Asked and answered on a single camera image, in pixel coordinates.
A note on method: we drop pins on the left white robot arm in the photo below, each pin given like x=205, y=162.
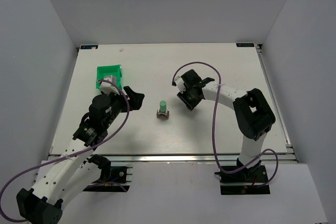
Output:
x=45, y=201

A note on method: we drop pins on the green plastic bin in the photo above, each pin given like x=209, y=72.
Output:
x=105, y=71

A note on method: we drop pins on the brown arch block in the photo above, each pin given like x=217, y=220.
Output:
x=162, y=116

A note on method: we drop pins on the green cylinder block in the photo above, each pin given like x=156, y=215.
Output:
x=162, y=105

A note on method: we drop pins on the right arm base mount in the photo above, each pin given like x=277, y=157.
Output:
x=244, y=183

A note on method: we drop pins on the small brown cube block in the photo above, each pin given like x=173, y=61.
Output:
x=163, y=112

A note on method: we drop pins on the left blue corner label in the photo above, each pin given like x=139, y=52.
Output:
x=88, y=47

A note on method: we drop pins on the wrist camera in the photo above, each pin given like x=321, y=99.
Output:
x=179, y=83
x=107, y=87

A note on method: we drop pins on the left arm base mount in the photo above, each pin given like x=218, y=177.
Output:
x=113, y=178

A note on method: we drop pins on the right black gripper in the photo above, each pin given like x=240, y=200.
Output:
x=188, y=100

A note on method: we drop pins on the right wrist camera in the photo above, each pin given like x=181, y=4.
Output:
x=179, y=83

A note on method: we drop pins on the right blue corner label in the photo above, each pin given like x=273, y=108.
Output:
x=243, y=45

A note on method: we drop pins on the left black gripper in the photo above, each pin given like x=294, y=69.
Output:
x=123, y=102

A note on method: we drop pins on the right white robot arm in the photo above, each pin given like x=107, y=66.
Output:
x=253, y=113

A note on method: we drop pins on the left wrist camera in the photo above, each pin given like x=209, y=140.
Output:
x=107, y=87

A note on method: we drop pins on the blue corner label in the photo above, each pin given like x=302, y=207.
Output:
x=243, y=45
x=88, y=47

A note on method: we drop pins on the aluminium table frame rail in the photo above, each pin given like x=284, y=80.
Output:
x=290, y=156

